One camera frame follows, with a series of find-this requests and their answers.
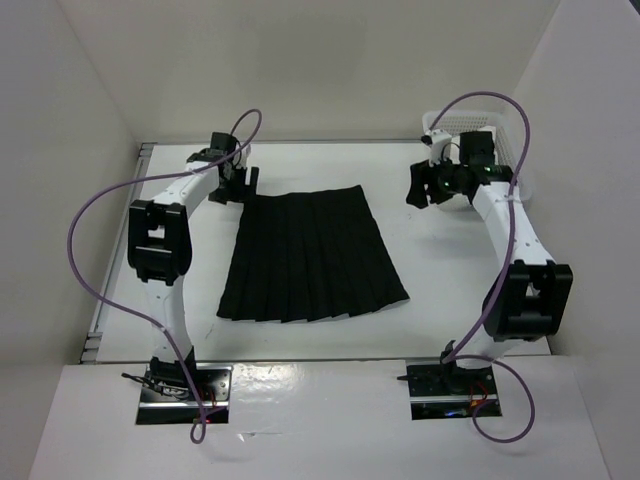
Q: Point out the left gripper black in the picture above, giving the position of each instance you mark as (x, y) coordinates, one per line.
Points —
(242, 193)

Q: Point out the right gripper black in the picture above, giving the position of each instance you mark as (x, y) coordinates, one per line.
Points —
(418, 173)

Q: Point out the black skirt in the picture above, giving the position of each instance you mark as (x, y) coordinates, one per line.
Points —
(309, 256)

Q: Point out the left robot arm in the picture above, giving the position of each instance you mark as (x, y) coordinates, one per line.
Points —
(159, 249)

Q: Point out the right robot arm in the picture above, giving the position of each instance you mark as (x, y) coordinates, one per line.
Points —
(527, 300)

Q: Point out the white plastic basket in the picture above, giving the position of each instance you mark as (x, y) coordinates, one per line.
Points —
(508, 146)

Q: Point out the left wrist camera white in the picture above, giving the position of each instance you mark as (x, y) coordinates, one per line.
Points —
(240, 159)

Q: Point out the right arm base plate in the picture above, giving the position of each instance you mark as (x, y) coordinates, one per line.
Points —
(440, 395)

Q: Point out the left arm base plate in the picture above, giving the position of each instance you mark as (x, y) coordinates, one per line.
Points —
(163, 403)

